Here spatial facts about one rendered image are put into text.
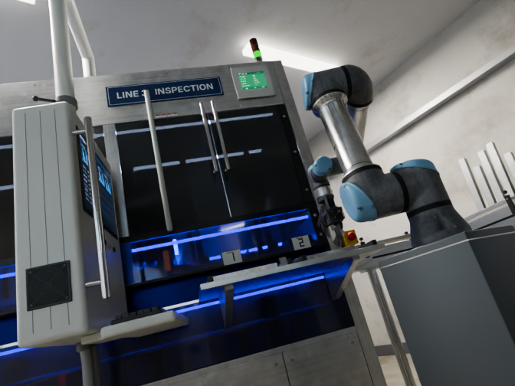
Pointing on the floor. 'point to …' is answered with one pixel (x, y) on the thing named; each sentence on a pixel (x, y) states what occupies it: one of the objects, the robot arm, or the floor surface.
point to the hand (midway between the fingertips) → (337, 243)
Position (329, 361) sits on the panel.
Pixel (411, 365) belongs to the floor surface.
